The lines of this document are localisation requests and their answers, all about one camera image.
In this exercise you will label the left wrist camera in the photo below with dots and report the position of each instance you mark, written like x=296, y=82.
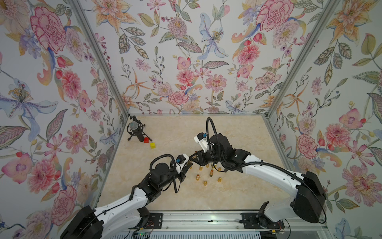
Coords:
x=182, y=160

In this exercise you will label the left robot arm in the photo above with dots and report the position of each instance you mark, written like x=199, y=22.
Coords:
x=129, y=211

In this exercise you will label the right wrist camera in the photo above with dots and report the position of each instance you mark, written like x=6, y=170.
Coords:
x=201, y=139

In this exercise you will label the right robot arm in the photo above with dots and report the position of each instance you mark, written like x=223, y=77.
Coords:
x=306, y=195

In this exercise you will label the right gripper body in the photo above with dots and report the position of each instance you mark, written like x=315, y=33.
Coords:
x=206, y=159

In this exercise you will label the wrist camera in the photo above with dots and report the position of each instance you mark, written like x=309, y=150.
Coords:
x=182, y=160
x=201, y=139

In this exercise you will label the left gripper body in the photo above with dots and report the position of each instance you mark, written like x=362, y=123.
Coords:
x=181, y=176

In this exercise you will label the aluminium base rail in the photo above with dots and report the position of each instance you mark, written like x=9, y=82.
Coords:
x=191, y=225

